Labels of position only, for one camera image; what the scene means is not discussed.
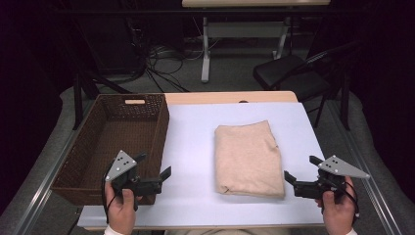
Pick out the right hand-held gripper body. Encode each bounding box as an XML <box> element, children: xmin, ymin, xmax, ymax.
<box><xmin>293</xmin><ymin>155</ymin><xmax>371</xmax><ymax>201</ymax></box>

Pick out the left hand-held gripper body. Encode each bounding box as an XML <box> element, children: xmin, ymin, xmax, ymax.
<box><xmin>103</xmin><ymin>150</ymin><xmax>163</xmax><ymax>212</ymax></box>

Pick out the brown woven basket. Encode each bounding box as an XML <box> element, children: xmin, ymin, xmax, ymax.
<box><xmin>50</xmin><ymin>93</ymin><xmax>170</xmax><ymax>207</ymax></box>

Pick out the beige cloth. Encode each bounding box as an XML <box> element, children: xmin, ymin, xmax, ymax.
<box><xmin>213</xmin><ymin>119</ymin><xmax>287</xmax><ymax>200</ymax></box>

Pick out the person's right hand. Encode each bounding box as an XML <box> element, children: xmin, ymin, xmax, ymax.
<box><xmin>314</xmin><ymin>175</ymin><xmax>358</xmax><ymax>235</ymax></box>

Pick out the person's left hand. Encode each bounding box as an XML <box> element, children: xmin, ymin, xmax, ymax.
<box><xmin>105</xmin><ymin>182</ymin><xmax>144</xmax><ymax>235</ymax></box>

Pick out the white table mat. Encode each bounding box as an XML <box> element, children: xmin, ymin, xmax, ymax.
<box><xmin>77</xmin><ymin>102</ymin><xmax>327</xmax><ymax>228</ymax></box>

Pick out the black metal stand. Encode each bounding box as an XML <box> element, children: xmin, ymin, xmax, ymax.
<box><xmin>71</xmin><ymin>67</ymin><xmax>133</xmax><ymax>131</ymax></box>

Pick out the black folding chair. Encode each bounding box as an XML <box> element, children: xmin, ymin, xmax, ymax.
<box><xmin>253</xmin><ymin>40</ymin><xmax>364</xmax><ymax>131</ymax></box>

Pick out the wooden table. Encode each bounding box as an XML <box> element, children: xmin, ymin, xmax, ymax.
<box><xmin>77</xmin><ymin>90</ymin><xmax>328</xmax><ymax>231</ymax></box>

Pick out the white desk with metal legs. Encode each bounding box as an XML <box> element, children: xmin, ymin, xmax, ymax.
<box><xmin>181</xmin><ymin>0</ymin><xmax>332</xmax><ymax>84</ymax></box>

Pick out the metal floor rail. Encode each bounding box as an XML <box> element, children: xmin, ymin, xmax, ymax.
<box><xmin>326</xmin><ymin>100</ymin><xmax>405</xmax><ymax>235</ymax></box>
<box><xmin>12</xmin><ymin>130</ymin><xmax>91</xmax><ymax>235</ymax></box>

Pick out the left hand-held gripper cable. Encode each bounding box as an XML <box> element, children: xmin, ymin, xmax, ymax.
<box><xmin>101</xmin><ymin>169</ymin><xmax>115</xmax><ymax>225</ymax></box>

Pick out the hand-held gripper cable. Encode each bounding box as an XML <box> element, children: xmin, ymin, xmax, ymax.
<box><xmin>101</xmin><ymin>169</ymin><xmax>115</xmax><ymax>225</ymax></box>
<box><xmin>339</xmin><ymin>180</ymin><xmax>360</xmax><ymax>219</ymax></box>

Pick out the right hand-held gripper cable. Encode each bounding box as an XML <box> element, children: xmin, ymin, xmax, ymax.
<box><xmin>339</xmin><ymin>180</ymin><xmax>360</xmax><ymax>219</ymax></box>

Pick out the bundle of floor cables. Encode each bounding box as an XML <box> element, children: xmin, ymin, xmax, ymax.
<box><xmin>128</xmin><ymin>19</ymin><xmax>209</xmax><ymax>94</ymax></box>

